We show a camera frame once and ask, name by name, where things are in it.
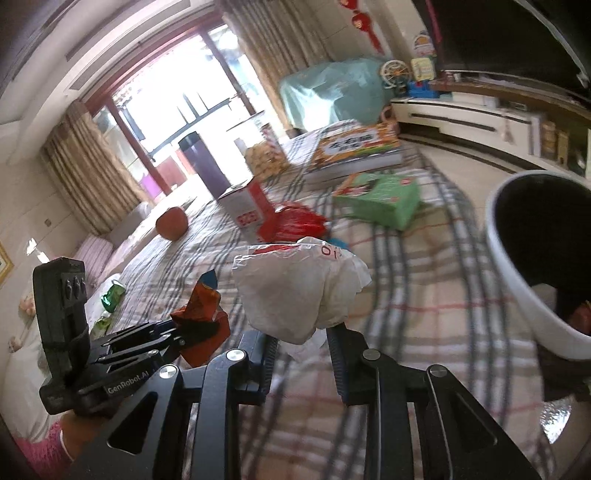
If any green tissue pack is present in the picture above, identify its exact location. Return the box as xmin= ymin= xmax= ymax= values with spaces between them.
xmin=332 ymin=172 xmax=422 ymax=230

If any white plastic bag red print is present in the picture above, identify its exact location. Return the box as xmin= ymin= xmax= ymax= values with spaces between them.
xmin=231 ymin=236 xmax=373 ymax=361

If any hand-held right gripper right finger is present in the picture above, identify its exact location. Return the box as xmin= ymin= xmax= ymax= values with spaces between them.
xmin=325 ymin=322 xmax=546 ymax=480

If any green snack wrapper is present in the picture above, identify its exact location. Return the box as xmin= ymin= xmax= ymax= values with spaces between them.
xmin=100 ymin=279 xmax=126 ymax=311

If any white trash bin black liner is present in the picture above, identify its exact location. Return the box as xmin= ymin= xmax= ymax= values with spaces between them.
xmin=485 ymin=170 xmax=591 ymax=446

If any white toy ferris wheel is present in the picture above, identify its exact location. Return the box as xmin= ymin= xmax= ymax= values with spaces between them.
xmin=381 ymin=59 xmax=411 ymax=96

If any beige patterned curtain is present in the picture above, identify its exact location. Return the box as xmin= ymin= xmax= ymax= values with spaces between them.
xmin=41 ymin=104 xmax=140 ymax=236
xmin=222 ymin=0 xmax=334 ymax=89

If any red and white carton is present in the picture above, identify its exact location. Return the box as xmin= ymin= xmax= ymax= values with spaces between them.
xmin=217 ymin=178 xmax=278 ymax=232

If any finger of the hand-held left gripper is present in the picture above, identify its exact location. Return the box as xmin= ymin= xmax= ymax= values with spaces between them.
xmin=90 ymin=320 xmax=178 ymax=352
xmin=99 ymin=320 xmax=221 ymax=365

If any clear jar of cookies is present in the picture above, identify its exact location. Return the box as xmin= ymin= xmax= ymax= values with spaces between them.
xmin=235 ymin=122 xmax=290 ymax=182

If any person's left forearm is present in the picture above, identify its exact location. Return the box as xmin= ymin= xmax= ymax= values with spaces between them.
xmin=14 ymin=408 xmax=116 ymax=480

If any colourful wall sticker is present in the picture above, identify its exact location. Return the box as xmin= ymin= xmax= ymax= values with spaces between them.
xmin=410 ymin=30 xmax=437 ymax=59

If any white TV cabinet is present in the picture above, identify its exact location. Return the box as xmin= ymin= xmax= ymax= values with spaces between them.
xmin=390 ymin=69 xmax=591 ymax=180

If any gold picture frame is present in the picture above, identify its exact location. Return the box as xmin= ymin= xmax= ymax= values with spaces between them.
xmin=0 ymin=242 xmax=14 ymax=289

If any sliding glass balcony door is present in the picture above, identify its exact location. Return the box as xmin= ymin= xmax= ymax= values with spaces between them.
xmin=83 ymin=14 xmax=259 ymax=195

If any red hanging heart decoration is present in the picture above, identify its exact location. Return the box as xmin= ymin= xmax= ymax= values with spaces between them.
xmin=339 ymin=0 xmax=384 ymax=51

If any black television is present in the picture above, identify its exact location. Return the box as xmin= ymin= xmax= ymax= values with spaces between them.
xmin=411 ymin=0 xmax=591 ymax=89

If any purple thermos bottle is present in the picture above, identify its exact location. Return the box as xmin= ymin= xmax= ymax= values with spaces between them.
xmin=178 ymin=131 xmax=227 ymax=200

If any red apple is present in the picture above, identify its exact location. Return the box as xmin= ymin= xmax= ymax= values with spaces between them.
xmin=156 ymin=207 xmax=189 ymax=241

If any striped covered sofa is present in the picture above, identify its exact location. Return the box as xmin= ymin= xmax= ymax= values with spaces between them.
xmin=0 ymin=198 xmax=158 ymax=430

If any orange snack bag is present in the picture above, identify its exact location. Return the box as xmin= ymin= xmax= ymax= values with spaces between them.
xmin=171 ymin=270 xmax=232 ymax=368

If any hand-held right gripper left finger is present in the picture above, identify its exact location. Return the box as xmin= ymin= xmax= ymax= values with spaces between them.
xmin=69 ymin=330 xmax=280 ymax=480

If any orange snack box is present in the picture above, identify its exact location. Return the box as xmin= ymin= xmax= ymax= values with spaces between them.
xmin=307 ymin=121 xmax=404 ymax=186

